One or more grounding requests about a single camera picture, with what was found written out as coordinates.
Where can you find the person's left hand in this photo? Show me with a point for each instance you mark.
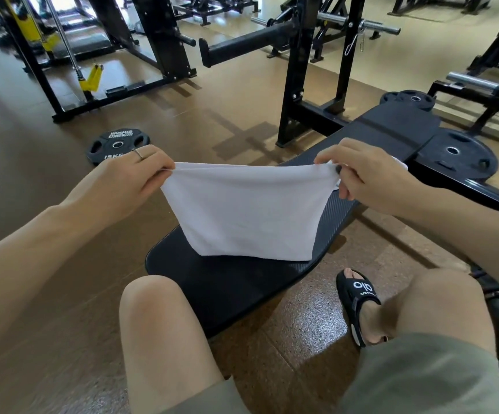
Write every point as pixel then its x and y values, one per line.
pixel 111 189

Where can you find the person's right hand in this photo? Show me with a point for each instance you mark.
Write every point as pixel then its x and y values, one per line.
pixel 379 176

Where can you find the person's left thumb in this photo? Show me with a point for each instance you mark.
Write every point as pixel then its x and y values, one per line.
pixel 159 177

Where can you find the person's right thumb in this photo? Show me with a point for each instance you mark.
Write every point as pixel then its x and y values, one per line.
pixel 347 185

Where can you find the white towel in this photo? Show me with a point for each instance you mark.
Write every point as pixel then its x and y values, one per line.
pixel 249 211

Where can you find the person's left forearm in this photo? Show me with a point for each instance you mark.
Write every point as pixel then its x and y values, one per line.
pixel 20 271

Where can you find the person's right forearm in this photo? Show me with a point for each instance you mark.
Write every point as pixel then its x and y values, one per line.
pixel 478 237

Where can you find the black weight plate white print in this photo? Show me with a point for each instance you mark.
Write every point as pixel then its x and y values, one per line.
pixel 118 144

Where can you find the small plain black weight plate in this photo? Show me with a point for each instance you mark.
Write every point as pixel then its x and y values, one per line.
pixel 407 99

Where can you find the black sandal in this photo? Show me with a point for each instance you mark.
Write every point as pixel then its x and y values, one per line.
pixel 355 297

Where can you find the large plain black weight plate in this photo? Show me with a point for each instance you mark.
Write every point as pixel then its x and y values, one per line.
pixel 459 154

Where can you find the yellow bar attachment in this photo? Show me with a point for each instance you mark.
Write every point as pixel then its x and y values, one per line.
pixel 92 79

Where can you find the black barbell rack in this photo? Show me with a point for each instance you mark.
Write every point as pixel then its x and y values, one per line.
pixel 299 68

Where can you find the black padded weight bench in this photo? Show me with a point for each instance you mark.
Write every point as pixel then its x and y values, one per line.
pixel 228 284

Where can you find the person's right leg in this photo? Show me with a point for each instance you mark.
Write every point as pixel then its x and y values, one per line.
pixel 439 306

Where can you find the person's leg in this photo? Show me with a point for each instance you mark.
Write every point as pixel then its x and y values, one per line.
pixel 439 306
pixel 163 336

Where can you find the person's left leg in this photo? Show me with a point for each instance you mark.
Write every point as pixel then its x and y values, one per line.
pixel 163 336

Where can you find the chrome barbell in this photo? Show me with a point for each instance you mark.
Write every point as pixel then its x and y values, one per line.
pixel 379 26

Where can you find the slanted chrome bar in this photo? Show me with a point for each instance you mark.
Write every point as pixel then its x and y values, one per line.
pixel 64 40

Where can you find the black machine with chrome bar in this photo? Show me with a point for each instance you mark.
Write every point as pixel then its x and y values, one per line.
pixel 487 84

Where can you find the black gym machine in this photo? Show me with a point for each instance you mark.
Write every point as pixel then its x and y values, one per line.
pixel 439 2
pixel 210 6

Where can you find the yellow gym machine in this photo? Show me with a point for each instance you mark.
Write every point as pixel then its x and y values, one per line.
pixel 27 25

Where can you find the olive green shorts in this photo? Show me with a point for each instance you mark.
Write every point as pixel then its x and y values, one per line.
pixel 426 377

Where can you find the black power rack frame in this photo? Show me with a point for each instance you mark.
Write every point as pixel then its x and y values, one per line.
pixel 163 43

